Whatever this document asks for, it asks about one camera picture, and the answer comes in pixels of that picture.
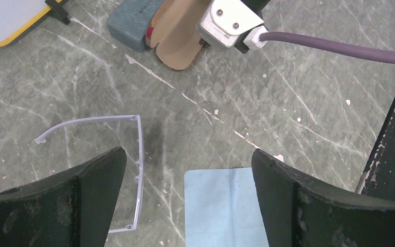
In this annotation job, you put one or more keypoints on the light blue cloth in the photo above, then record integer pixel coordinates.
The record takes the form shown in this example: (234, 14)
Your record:
(222, 209)

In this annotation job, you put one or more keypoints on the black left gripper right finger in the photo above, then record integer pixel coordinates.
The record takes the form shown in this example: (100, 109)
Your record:
(300, 210)

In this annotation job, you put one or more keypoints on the yellow framed whiteboard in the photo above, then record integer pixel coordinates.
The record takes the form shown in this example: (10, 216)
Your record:
(16, 17)

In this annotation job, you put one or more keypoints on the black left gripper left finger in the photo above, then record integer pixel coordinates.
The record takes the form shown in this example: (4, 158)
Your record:
(46, 213)

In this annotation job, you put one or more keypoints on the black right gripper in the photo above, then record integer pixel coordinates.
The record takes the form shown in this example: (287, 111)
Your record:
(256, 5)

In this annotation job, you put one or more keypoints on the white frame sunglasses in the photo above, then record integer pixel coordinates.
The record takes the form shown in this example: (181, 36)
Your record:
(102, 179)

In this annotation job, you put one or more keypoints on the plaid glasses case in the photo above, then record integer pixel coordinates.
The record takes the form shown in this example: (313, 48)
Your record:
(172, 32)

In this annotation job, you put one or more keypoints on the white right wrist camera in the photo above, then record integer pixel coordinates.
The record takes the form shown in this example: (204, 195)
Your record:
(231, 24)

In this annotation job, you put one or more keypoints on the blue glasses case green lining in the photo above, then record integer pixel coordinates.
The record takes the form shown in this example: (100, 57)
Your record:
(128, 23)

